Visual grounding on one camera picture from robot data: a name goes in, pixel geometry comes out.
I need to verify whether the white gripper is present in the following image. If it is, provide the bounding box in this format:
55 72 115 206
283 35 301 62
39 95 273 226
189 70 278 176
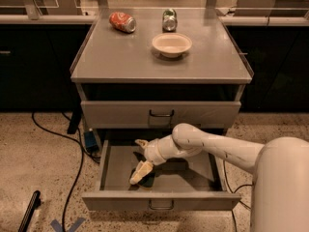
129 139 166 185

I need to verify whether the green yellow sponge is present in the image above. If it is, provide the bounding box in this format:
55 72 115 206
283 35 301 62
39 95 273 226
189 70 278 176
135 172 155 189

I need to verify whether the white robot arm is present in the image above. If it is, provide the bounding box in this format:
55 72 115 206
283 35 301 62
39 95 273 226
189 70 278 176
129 123 309 232

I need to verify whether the open grey middle drawer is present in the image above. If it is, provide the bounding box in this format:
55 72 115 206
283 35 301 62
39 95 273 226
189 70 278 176
82 140 240 211

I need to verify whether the closed grey upper drawer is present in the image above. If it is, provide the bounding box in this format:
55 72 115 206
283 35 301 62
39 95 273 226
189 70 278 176
81 101 240 129

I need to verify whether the grey drawer cabinet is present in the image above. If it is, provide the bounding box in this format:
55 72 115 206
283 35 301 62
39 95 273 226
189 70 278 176
71 8 252 142

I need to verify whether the dark background counter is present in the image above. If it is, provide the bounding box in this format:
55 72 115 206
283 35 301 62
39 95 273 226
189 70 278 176
0 23 309 112

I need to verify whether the blue power adapter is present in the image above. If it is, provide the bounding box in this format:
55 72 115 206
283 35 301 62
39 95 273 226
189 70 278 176
84 130 98 153

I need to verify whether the blue tape cross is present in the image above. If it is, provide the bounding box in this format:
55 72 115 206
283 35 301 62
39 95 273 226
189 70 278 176
49 216 87 232

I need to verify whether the white bowl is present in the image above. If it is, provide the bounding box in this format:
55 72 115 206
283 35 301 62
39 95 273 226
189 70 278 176
152 33 192 58

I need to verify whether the black bar on floor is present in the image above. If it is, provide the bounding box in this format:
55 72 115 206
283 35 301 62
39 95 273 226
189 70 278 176
18 190 41 232

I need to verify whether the orange soda can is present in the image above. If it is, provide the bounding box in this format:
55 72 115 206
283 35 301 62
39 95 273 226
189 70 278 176
109 12 136 33

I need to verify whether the black floor cable left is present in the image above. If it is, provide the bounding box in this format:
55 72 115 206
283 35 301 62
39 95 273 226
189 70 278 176
30 111 101 232

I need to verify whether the black floor cable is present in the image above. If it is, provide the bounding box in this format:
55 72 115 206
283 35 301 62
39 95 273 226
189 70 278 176
30 111 101 232
221 159 254 232

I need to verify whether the black floor cable right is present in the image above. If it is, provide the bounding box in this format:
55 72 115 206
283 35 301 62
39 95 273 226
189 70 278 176
221 159 254 232

